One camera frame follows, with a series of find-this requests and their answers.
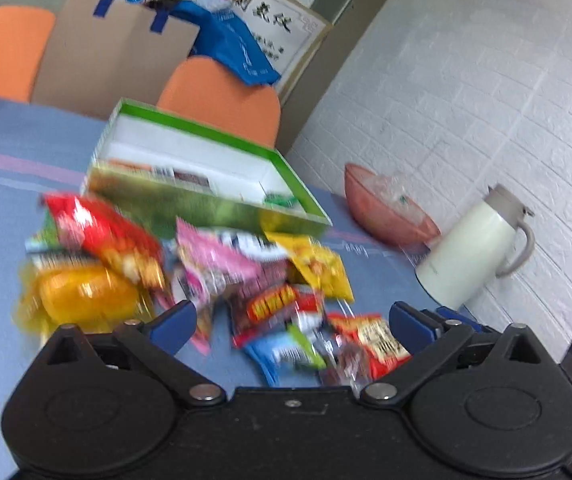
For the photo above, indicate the blue green candy packet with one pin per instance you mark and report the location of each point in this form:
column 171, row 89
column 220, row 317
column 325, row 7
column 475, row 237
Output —
column 278, row 352

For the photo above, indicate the red yellow label packet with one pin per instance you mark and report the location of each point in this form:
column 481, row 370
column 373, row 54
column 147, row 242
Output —
column 271, row 310

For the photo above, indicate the yellow corn cake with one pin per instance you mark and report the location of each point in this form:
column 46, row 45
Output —
column 59, row 289

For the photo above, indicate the red chip bag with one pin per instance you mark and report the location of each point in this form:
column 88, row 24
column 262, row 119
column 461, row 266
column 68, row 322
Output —
column 94, row 226

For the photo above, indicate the blue tablecloth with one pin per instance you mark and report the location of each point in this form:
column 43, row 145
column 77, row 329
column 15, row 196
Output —
column 379, row 276

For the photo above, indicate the yellow snack packet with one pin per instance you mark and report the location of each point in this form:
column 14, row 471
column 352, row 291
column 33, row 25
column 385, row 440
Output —
column 320, row 267

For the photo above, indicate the orange chair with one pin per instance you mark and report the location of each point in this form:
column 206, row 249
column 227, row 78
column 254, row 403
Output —
column 203, row 90
column 24, row 32

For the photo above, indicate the brown cardboard sheet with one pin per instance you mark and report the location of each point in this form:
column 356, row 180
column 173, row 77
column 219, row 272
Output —
column 103, row 51

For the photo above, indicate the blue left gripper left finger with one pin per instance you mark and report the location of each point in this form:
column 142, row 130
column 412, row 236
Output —
column 171, row 330

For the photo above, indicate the right orange chair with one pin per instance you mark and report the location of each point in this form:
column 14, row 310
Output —
column 203, row 90

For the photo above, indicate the green white cardboard box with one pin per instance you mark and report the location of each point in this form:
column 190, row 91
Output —
column 156, row 167

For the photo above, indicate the pink translucent plastic bowl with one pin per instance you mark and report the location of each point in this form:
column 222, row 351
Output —
column 382, row 206

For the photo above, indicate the blue fabric bag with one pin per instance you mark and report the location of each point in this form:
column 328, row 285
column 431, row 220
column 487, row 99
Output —
column 226, row 38

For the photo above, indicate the left orange chair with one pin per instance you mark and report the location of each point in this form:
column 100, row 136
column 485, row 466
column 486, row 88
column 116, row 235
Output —
column 24, row 32

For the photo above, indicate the white thermos jug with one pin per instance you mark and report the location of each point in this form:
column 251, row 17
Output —
column 492, row 240

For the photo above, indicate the red white noodle snack packet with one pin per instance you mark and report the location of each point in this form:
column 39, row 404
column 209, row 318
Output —
column 373, row 335

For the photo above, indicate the framed calligraphy poster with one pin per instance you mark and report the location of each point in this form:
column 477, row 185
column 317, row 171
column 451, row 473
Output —
column 287, row 32

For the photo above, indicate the pink snack packet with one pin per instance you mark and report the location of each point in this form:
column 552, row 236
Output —
column 205, row 273

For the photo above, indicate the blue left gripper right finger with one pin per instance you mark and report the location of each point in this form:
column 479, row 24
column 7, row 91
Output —
column 414, row 329

